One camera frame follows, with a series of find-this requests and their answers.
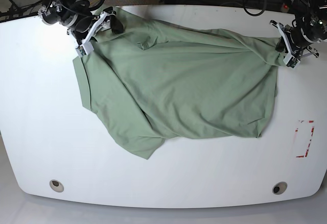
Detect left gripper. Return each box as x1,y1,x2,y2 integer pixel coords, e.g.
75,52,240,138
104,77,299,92
275,22,319,58

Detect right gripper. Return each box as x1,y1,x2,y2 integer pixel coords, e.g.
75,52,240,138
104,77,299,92
67,7,124,43

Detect green T-shirt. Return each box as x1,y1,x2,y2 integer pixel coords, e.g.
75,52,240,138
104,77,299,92
73,9,284,159

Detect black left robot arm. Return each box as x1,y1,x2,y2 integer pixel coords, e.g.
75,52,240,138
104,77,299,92
282,0,326,57

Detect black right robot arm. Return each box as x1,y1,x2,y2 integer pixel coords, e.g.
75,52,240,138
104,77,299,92
38,0,105,45

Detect red tape rectangle marking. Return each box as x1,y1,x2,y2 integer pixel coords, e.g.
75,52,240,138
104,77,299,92
293,120,315,158

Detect black tripod legs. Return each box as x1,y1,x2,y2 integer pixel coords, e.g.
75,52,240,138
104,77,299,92
1,0,42,23

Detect right table grommet hole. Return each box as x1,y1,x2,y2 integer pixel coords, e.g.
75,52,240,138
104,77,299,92
272,182,288,195

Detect table grommet hole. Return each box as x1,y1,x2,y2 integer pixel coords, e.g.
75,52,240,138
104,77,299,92
272,182,288,195
49,180,64,193

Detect left table grommet hole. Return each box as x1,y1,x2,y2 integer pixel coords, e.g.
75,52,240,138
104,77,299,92
49,180,64,193

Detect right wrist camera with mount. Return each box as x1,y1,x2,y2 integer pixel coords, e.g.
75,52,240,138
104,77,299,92
67,7,116,57

